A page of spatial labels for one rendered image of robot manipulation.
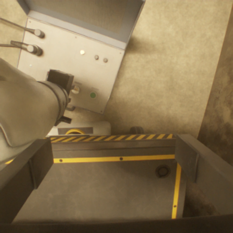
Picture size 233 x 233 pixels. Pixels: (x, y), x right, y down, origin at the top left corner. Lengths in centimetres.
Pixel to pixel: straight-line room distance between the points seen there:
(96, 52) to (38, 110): 47
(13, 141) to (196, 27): 76
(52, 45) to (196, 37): 59
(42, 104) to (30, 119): 3
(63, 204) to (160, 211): 29
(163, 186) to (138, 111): 35
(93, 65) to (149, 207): 53
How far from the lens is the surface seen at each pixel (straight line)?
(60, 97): 32
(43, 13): 73
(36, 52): 68
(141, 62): 72
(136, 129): 64
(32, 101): 21
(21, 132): 19
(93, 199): 52
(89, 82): 66
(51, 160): 17
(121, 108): 72
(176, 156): 17
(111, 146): 43
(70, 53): 67
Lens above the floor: 71
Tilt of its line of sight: 76 degrees down
